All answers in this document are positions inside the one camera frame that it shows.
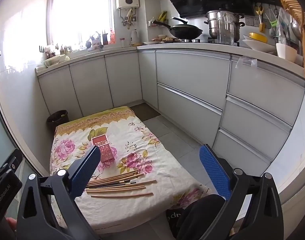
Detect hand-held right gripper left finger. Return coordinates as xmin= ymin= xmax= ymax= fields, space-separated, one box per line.
xmin=17 ymin=144 xmax=103 ymax=240

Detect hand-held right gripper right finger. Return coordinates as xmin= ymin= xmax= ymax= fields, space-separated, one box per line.
xmin=200 ymin=144 xmax=284 ymax=240

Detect pink chopstick holder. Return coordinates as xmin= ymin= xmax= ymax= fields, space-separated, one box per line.
xmin=91 ymin=134 xmax=115 ymax=164

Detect bunch of wooden chopsticks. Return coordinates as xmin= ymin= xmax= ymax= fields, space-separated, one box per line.
xmin=85 ymin=169 xmax=157 ymax=198

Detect person's left hand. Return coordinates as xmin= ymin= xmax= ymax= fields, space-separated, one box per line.
xmin=5 ymin=217 xmax=18 ymax=232

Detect black trash basket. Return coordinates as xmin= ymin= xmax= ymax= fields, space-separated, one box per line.
xmin=47 ymin=110 xmax=69 ymax=133

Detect floral blanket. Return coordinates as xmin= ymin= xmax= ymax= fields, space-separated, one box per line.
xmin=49 ymin=106 xmax=213 ymax=230

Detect brown floor mat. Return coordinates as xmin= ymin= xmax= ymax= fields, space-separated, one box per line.
xmin=129 ymin=103 xmax=161 ymax=122

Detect white kitchen cabinets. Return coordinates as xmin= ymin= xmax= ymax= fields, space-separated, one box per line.
xmin=35 ymin=47 xmax=305 ymax=167

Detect pale green bowl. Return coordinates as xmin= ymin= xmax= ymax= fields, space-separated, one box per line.
xmin=44 ymin=54 xmax=61 ymax=68

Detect gas stove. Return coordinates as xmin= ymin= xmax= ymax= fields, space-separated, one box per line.
xmin=179 ymin=37 xmax=240 ymax=46

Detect white bowl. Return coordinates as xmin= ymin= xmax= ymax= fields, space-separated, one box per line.
xmin=276 ymin=42 xmax=297 ymax=62
xmin=243 ymin=39 xmax=277 ymax=53

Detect plate of food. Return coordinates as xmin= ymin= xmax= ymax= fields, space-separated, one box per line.
xmin=143 ymin=36 xmax=183 ymax=45

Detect clear glass pitcher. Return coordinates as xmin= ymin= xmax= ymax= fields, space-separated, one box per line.
xmin=217 ymin=12 xmax=235 ymax=45

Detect yellow dish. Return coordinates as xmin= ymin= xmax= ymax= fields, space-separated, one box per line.
xmin=249 ymin=32 xmax=268 ymax=42

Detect black wok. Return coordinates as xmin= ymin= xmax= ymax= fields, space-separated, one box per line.
xmin=152 ymin=17 xmax=203 ymax=39

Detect steel steamer pot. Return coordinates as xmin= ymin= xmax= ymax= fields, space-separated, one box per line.
xmin=205 ymin=9 xmax=245 ymax=39

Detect window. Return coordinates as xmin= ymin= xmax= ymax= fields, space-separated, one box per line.
xmin=46 ymin=0 xmax=115 ymax=47

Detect wall power socket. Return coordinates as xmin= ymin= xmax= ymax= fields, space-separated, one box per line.
xmin=245 ymin=16 xmax=259 ymax=27

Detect yellow-handled scissors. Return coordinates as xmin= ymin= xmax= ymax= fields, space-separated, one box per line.
xmin=254 ymin=4 xmax=264 ymax=32

